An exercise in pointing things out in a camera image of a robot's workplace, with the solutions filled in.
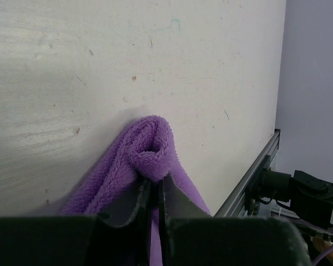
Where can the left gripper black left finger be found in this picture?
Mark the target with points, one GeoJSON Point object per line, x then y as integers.
{"type": "Point", "coordinates": [72, 238]}

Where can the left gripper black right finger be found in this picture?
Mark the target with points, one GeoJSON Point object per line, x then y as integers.
{"type": "Point", "coordinates": [224, 238]}

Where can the black purple microfiber towel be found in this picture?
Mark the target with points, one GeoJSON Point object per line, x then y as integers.
{"type": "Point", "coordinates": [144, 150]}

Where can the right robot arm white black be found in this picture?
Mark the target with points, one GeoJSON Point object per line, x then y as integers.
{"type": "Point", "coordinates": [310, 198]}

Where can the aluminium mounting rail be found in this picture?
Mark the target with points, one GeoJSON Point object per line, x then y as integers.
{"type": "Point", "coordinates": [234, 205]}

